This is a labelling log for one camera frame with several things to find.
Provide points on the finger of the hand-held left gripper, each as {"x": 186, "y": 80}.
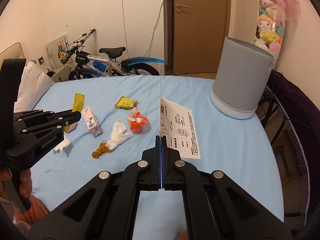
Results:
{"x": 37, "y": 115}
{"x": 57, "y": 123}

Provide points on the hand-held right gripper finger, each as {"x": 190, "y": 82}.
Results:
{"x": 163, "y": 155}
{"x": 159, "y": 155}

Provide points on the small white tissue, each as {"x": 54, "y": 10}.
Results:
{"x": 61, "y": 146}

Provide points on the white printed paper sheet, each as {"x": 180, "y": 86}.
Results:
{"x": 180, "y": 130}

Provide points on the yellow plastic wrapper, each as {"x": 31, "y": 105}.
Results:
{"x": 78, "y": 101}

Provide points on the small milk carton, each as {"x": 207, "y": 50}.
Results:
{"x": 91, "y": 122}

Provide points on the orange and white plastic wrapper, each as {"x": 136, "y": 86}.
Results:
{"x": 136, "y": 123}

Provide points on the large white tissue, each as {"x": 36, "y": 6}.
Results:
{"x": 117, "y": 135}

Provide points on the yellow rubber bands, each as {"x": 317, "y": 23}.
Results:
{"x": 96, "y": 153}

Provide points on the yellow snack packet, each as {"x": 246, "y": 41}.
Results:
{"x": 125, "y": 103}

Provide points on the grey round bin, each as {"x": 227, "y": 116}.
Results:
{"x": 240, "y": 80}

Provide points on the person's left hand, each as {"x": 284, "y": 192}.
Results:
{"x": 26, "y": 180}

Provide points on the white pillow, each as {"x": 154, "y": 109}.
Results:
{"x": 32, "y": 85}

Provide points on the white nightstand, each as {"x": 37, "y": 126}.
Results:
{"x": 61, "y": 74}

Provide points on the light blue bed sheet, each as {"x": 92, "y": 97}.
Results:
{"x": 212, "y": 175}

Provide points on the beige headboard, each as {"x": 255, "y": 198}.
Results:
{"x": 12, "y": 52}

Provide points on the white cartoon board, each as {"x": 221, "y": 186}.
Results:
{"x": 56, "y": 47}

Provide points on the silver and blue bicycle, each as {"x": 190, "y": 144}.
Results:
{"x": 112, "y": 62}

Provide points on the brown wooden door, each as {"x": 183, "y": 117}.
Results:
{"x": 202, "y": 30}

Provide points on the pile of plush toys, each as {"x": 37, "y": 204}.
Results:
{"x": 266, "y": 27}

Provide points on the wall socket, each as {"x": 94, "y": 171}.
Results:
{"x": 41, "y": 61}

